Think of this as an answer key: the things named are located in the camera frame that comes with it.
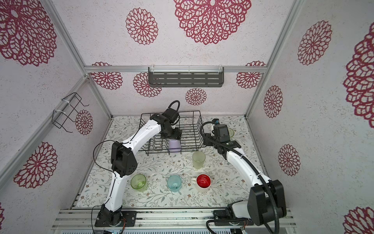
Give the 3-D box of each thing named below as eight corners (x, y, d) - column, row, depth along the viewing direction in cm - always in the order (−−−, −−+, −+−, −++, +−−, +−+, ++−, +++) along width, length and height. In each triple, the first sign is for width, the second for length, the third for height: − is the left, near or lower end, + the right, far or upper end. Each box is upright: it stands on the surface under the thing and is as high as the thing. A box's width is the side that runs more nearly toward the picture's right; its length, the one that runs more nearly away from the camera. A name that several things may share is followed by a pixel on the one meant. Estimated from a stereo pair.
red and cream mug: (191, 192, 84) (191, 188, 78) (190, 179, 89) (191, 173, 83) (210, 192, 84) (212, 188, 78) (209, 179, 89) (210, 173, 83)
